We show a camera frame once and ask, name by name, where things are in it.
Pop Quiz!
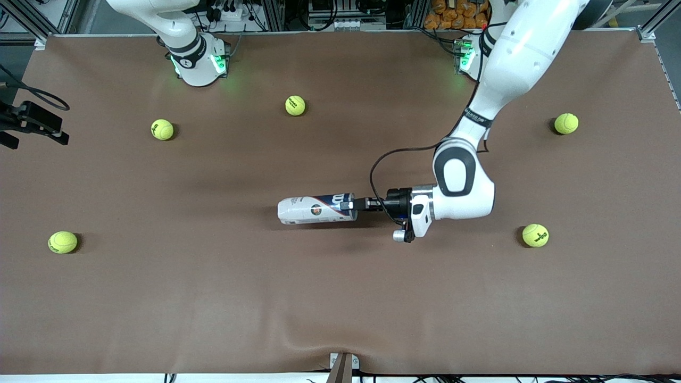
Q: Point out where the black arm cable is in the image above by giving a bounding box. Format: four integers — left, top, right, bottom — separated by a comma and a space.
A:
369, 21, 512, 225
0, 64, 70, 111

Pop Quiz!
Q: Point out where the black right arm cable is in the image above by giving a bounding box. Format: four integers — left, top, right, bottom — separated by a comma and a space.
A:
0, 64, 70, 111

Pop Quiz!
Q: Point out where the white blue tennis ball can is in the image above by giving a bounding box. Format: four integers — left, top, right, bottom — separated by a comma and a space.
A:
277, 193, 356, 226

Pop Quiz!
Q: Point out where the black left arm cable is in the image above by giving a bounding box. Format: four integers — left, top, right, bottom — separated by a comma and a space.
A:
369, 21, 512, 225

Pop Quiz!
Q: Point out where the aluminium frame rack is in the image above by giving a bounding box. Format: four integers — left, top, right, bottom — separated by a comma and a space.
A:
0, 0, 681, 43

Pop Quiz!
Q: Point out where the metal mount bracket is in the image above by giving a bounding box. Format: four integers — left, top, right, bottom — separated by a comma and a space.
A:
326, 352, 360, 383

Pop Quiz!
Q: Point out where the bag of orange items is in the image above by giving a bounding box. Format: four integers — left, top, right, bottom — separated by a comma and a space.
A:
424, 0, 491, 30

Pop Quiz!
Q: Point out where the grey equipment unit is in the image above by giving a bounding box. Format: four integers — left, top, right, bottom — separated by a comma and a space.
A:
308, 15, 387, 31

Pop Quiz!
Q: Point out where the white power strip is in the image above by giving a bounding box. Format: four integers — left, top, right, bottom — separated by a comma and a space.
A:
212, 4, 251, 23

